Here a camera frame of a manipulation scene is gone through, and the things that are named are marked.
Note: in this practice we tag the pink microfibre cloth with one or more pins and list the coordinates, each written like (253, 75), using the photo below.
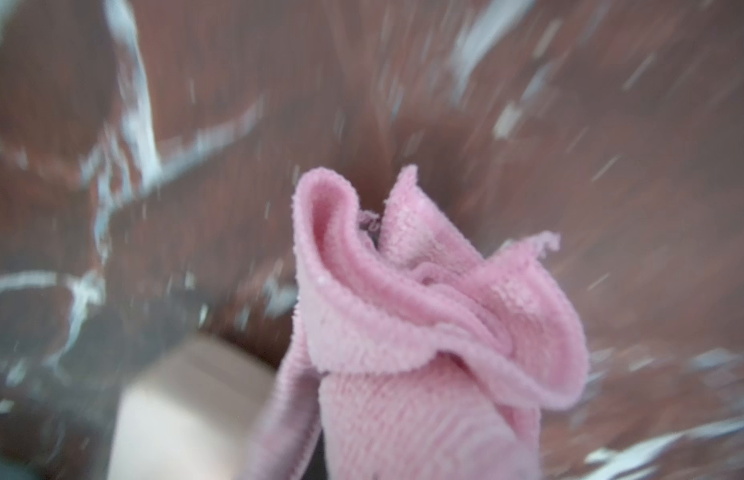
(413, 356)

